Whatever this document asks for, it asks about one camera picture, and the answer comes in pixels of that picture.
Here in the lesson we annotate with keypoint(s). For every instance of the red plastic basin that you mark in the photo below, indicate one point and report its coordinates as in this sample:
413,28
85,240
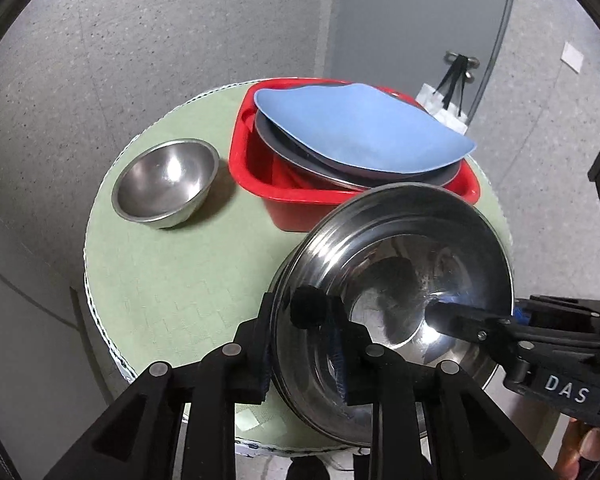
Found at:
275,187

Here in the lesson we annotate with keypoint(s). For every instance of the small stainless steel bowl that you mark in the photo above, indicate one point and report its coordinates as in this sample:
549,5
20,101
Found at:
165,182

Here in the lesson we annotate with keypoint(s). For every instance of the grey door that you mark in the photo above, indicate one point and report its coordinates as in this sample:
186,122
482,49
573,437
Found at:
420,25

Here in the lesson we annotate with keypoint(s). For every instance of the blue plate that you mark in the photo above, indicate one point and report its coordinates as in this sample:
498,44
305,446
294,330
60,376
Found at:
360,130

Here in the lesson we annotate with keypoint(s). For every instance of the white paper note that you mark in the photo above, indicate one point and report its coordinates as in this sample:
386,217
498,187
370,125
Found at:
573,58

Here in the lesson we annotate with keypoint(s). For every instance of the large stainless steel bowl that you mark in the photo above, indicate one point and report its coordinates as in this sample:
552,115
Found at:
380,265

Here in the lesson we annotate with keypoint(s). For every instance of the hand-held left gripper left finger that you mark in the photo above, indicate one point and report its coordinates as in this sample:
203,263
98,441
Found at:
263,366

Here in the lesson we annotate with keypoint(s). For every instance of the person's right hand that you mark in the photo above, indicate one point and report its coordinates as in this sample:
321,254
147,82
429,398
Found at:
587,450

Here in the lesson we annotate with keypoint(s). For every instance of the dark grey plate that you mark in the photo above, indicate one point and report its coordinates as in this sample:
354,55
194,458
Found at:
272,137

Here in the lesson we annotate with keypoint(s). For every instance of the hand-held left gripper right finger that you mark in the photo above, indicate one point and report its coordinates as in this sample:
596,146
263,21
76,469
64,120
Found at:
341,360

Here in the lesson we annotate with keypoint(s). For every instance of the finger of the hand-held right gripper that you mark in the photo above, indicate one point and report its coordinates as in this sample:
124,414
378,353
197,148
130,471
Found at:
555,312
467,322

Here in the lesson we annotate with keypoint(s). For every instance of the stainless steel plate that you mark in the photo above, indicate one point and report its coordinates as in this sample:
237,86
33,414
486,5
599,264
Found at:
330,180

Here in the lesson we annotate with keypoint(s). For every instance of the green table mat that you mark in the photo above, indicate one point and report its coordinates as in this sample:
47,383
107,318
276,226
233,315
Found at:
180,280

